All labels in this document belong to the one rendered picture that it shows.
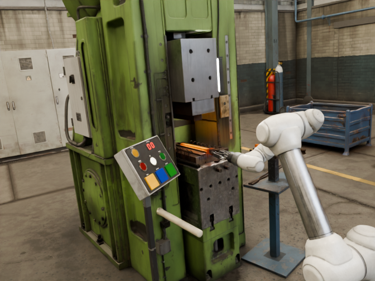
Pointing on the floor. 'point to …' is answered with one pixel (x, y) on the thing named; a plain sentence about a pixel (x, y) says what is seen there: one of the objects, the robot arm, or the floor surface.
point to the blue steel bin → (340, 124)
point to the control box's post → (150, 238)
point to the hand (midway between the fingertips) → (214, 151)
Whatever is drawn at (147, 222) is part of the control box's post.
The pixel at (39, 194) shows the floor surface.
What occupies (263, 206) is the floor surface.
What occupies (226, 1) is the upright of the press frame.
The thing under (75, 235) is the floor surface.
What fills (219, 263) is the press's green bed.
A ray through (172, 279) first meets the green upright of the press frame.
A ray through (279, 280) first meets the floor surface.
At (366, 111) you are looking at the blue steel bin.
